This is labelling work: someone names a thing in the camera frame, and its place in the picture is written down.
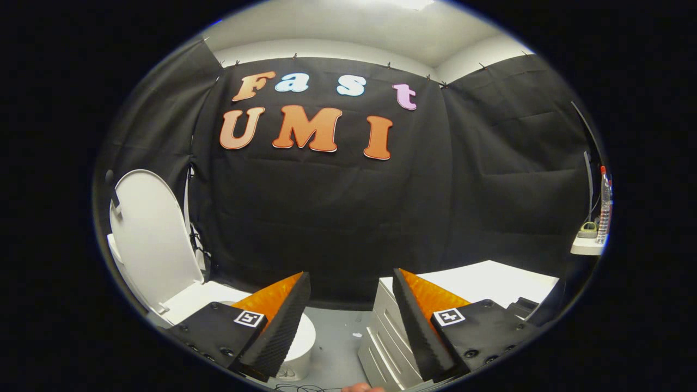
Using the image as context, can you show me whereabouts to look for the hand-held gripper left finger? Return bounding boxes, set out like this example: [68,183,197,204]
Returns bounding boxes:
[166,271,312,383]

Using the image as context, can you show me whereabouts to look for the black backdrop cloth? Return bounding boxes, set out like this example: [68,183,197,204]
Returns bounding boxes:
[93,39,602,311]

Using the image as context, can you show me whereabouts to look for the white toilet lid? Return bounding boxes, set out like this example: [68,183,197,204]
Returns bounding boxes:
[109,169,205,315]

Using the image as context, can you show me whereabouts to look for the white toilet body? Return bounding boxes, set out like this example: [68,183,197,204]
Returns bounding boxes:
[106,233,317,380]

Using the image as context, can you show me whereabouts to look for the clear bottle red cap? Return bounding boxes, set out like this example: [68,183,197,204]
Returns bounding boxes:
[599,166,614,244]

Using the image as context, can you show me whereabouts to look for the white drawer cabinet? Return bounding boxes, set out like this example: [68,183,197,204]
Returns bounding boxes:
[358,260,560,391]

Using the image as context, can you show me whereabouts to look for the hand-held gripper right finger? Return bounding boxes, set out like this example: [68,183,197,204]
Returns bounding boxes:
[391,268,541,383]

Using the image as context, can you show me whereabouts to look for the small white shelf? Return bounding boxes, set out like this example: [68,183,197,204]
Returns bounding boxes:
[570,235,606,256]

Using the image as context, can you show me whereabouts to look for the thin black curved rod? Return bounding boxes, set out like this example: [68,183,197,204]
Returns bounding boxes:
[571,101,604,164]

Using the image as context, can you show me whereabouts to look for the black floor cables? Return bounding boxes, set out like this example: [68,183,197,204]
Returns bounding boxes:
[272,383,341,392]

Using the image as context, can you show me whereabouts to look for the black tripod stand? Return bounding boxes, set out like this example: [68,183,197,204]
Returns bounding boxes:
[187,163,214,268]

